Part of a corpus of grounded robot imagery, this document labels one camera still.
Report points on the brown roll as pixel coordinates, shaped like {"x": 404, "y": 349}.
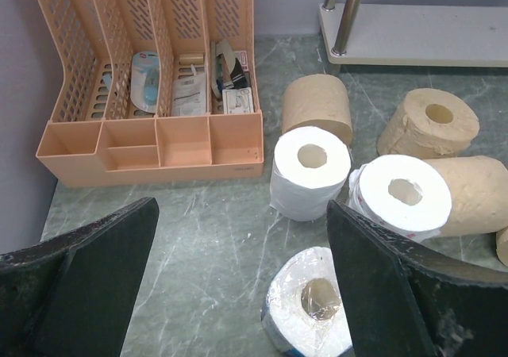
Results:
{"x": 429, "y": 124}
{"x": 478, "y": 186}
{"x": 318, "y": 100}
{"x": 502, "y": 246}

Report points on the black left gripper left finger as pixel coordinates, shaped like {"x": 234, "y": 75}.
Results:
{"x": 73, "y": 295}

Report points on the white paper packet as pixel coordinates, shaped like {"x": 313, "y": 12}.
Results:
{"x": 189, "y": 96}

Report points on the orange plastic desk organizer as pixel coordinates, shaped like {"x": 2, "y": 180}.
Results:
{"x": 97, "y": 137}

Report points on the white two-tier shelf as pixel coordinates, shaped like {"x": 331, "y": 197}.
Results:
{"x": 401, "y": 35}

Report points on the blue correction tape pack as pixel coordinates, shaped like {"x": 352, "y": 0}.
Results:
{"x": 145, "y": 78}

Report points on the black white brush tools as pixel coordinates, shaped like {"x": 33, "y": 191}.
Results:
{"x": 229, "y": 68}

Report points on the white roll blue wrapper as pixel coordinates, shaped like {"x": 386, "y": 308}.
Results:
{"x": 303, "y": 313}

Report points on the white roll red dots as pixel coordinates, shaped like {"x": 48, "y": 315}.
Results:
{"x": 401, "y": 193}

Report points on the tan tape roll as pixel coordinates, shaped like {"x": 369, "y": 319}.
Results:
{"x": 194, "y": 58}

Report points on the white staples box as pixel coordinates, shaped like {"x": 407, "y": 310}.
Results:
{"x": 237, "y": 101}

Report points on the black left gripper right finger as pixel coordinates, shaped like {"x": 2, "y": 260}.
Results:
{"x": 404, "y": 299}

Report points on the plain white paper roll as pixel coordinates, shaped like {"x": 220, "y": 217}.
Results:
{"x": 310, "y": 167}

